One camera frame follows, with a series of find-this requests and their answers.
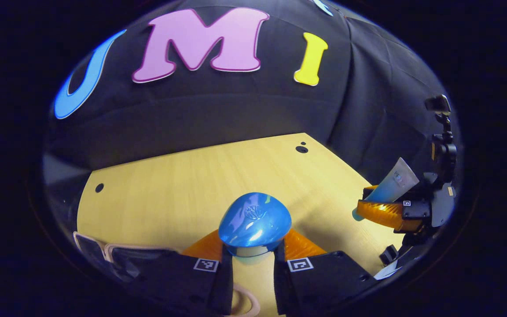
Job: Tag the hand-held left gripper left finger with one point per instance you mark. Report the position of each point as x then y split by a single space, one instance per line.
226 281

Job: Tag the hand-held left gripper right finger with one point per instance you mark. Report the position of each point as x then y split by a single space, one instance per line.
280 281

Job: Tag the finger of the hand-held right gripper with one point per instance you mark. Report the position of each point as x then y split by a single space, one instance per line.
385 215
369 190

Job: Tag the white blue cream tube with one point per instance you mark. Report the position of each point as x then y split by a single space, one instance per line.
396 182

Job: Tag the blue cap glass bottle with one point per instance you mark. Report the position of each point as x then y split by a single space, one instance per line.
253 220

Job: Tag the black backdrop cloth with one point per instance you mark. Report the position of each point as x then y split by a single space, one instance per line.
236 110

